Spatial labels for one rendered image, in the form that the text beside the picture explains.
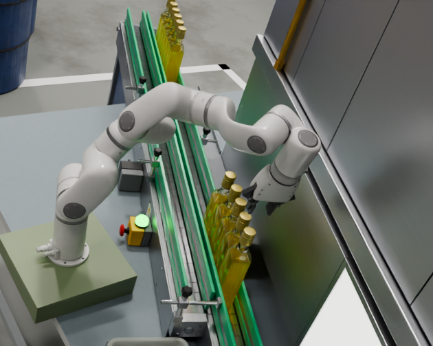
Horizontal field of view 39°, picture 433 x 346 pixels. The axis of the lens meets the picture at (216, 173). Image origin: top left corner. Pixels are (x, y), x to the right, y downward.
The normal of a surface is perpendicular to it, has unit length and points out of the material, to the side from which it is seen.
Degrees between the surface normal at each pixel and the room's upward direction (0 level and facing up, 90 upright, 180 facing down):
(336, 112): 90
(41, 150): 0
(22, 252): 4
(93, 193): 89
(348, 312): 90
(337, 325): 90
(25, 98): 0
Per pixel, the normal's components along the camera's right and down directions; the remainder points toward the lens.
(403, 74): -0.94, -0.08
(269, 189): 0.00, 0.80
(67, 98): 0.27, -0.76
